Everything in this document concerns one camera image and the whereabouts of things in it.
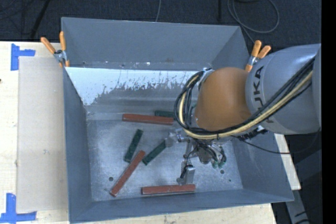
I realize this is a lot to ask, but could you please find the grey metal bin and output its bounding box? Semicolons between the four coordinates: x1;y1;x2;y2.
60;17;295;223

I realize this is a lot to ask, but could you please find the dark green flat block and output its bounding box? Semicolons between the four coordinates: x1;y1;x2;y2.
154;110;177;119
141;139;167;166
123;129;144;163

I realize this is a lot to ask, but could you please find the red-brown flat block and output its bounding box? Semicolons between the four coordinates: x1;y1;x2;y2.
122;113;175;126
141;184;196;196
109;150;146;198

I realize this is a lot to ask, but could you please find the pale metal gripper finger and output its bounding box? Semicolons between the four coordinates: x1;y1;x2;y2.
164;130;185;149
176;164;197;186

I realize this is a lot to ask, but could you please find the pale flat board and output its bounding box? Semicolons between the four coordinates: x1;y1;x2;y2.
15;56;70;215

